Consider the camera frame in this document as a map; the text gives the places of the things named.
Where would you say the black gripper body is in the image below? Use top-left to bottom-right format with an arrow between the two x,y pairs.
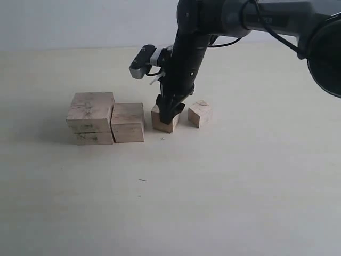
158,30 -> 210,103

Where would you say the medium small wooden cube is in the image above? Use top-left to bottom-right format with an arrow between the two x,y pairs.
151,105 -> 180,133

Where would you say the smallest wooden cube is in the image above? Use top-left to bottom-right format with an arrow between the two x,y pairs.
188,100 -> 213,128

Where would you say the second largest wooden block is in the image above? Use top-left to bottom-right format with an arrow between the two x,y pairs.
111,103 -> 145,143

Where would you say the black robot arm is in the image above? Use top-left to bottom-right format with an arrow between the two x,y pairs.
156,1 -> 340,124

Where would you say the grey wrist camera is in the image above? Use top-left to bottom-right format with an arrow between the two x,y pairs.
129,44 -> 171,79

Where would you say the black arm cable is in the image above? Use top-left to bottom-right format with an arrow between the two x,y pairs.
145,0 -> 307,78

